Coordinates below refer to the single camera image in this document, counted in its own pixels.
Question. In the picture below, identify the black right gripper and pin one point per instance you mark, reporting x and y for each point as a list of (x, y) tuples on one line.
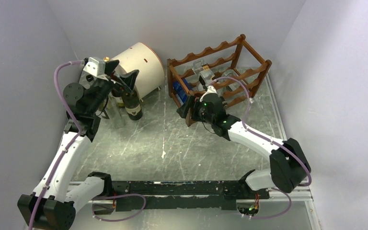
[(183, 110)]

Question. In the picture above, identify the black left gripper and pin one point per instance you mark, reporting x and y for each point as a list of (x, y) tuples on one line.
[(129, 79)]

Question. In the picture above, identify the blue bottle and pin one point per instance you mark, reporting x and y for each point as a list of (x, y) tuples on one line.
[(179, 92)]

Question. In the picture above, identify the green wine bottle white label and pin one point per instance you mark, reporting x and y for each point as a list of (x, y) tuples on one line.
[(132, 105)]

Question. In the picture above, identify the green wine bottle brown label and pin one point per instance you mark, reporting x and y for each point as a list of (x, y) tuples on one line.
[(89, 78)]

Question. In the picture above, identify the clear glass bottle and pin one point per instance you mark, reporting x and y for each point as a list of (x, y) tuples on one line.
[(114, 114)]

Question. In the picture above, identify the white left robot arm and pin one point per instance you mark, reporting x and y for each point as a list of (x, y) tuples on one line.
[(52, 205)]

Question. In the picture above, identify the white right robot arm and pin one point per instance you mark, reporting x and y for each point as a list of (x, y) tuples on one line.
[(288, 166)]

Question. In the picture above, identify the clear round bottle in rack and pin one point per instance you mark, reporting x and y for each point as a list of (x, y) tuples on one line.
[(229, 74)]

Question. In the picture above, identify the brown wooden wine rack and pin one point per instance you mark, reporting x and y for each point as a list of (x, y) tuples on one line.
[(251, 78)]

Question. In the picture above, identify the cream cylindrical container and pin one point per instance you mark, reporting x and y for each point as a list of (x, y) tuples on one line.
[(151, 70)]

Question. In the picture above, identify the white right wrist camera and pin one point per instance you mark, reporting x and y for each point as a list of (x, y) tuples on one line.
[(210, 90)]

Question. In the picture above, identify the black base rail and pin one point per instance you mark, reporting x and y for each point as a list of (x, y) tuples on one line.
[(133, 195)]

